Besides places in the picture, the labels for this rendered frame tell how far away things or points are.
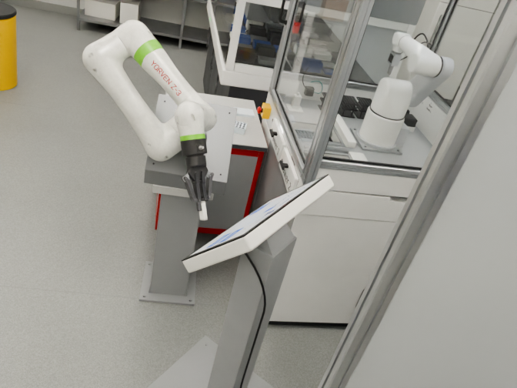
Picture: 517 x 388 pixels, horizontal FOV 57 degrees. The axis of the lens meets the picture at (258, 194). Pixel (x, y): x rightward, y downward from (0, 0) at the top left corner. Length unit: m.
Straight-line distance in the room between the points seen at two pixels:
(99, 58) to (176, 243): 1.01
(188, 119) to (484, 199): 1.13
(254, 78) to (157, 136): 1.44
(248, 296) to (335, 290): 0.94
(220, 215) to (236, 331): 1.23
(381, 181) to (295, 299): 0.80
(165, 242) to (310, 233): 0.74
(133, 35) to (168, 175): 0.63
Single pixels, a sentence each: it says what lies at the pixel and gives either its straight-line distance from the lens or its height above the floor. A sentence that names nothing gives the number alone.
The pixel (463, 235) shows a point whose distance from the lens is 0.89.
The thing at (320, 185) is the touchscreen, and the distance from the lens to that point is 1.68.
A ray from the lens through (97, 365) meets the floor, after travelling 2.49.
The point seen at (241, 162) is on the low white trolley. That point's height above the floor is 0.64.
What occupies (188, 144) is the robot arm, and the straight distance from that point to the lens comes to 1.73.
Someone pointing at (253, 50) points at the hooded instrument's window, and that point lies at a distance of 3.24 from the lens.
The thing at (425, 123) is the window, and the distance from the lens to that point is 2.14.
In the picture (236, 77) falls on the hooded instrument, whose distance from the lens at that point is 3.27.
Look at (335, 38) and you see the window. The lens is 2.06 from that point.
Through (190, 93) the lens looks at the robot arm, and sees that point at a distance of 1.89.
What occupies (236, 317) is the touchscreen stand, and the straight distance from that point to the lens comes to 1.84.
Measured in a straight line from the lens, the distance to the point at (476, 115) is 0.74.
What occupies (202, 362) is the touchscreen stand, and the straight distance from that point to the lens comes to 2.49.
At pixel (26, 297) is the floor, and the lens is 2.79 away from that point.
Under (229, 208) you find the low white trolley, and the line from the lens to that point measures 2.95.
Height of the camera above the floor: 2.04
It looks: 34 degrees down
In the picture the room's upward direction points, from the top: 14 degrees clockwise
